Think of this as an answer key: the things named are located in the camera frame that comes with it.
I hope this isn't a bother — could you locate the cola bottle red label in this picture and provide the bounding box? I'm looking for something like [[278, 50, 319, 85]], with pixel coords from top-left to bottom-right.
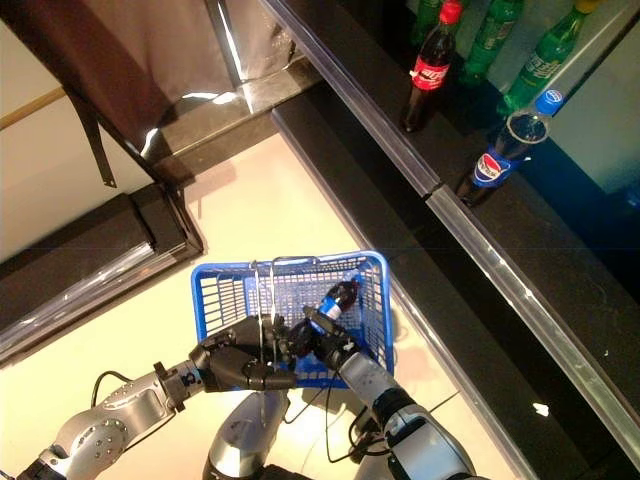
[[401, 0, 464, 134]]

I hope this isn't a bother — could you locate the cola bottle blue label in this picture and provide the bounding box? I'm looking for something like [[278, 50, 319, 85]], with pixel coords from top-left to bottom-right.
[[455, 88, 565, 207], [307, 279, 362, 334]]

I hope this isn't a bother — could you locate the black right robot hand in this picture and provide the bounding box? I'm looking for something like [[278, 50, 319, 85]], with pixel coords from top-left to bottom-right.
[[287, 307, 361, 374]]

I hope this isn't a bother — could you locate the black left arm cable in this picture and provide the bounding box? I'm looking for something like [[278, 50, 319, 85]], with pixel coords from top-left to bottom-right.
[[89, 369, 136, 409]]

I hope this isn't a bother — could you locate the black base shelf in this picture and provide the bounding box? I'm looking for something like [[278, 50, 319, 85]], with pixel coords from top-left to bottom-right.
[[269, 82, 640, 480]]

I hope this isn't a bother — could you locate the black metal strap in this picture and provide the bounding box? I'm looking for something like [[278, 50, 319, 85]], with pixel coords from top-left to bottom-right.
[[64, 87, 119, 190]]

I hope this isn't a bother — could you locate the blue plastic shopping basket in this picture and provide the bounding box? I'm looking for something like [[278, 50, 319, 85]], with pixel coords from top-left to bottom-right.
[[190, 249, 396, 391]]

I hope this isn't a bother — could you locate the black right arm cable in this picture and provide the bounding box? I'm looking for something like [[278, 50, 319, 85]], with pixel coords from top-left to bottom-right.
[[284, 384, 391, 464]]

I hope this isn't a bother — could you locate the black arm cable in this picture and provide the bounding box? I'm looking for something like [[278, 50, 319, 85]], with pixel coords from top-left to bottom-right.
[[284, 384, 391, 464], [89, 369, 136, 409]]

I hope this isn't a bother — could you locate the green soda bottle yellow cap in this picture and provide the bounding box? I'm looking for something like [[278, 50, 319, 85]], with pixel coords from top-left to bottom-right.
[[459, 0, 525, 86], [409, 0, 444, 47], [497, 0, 601, 119]]

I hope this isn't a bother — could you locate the dark robot waist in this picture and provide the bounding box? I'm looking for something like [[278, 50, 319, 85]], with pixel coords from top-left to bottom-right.
[[259, 464, 391, 480]]

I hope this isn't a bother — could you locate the silver left robot leg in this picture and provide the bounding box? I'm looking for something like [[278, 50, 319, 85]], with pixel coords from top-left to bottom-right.
[[202, 389, 291, 480]]

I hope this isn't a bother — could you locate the reflective metal end panel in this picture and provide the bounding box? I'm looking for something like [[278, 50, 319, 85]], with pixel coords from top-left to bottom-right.
[[0, 0, 321, 191]]

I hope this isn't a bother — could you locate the dark shelf board clear rail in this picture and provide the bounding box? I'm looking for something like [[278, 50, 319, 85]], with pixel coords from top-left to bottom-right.
[[427, 124, 640, 456], [259, 0, 526, 199]]

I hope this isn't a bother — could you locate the dark display cabinet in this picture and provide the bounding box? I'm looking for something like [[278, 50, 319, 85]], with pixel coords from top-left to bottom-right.
[[0, 182, 205, 366]]

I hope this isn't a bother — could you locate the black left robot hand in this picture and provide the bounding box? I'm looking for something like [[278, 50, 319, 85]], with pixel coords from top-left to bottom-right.
[[188, 314, 301, 394]]

